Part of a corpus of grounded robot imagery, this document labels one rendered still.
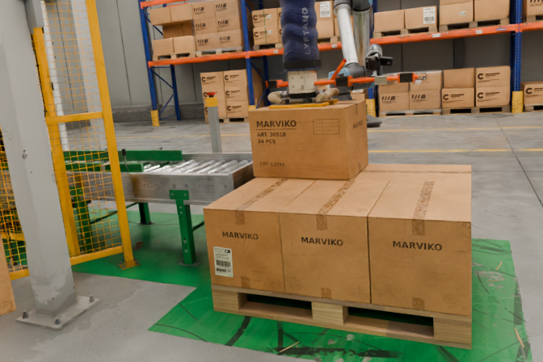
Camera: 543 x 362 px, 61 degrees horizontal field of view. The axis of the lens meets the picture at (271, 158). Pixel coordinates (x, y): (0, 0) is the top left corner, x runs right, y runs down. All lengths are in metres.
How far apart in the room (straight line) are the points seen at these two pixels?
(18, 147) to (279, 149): 1.35
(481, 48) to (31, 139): 9.72
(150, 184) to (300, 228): 1.24
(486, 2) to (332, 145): 7.51
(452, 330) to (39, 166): 2.04
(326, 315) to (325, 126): 0.99
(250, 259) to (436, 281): 0.83
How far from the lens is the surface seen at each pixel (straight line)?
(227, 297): 2.40
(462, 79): 10.24
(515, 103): 9.70
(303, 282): 2.19
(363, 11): 3.30
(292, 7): 2.71
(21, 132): 2.51
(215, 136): 3.64
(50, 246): 2.65
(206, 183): 2.78
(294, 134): 2.63
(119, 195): 3.07
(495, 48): 11.07
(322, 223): 2.04
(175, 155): 3.55
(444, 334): 2.15
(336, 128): 2.53
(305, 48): 2.69
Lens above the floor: 1.18
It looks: 11 degrees down
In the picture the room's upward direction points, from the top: 5 degrees counter-clockwise
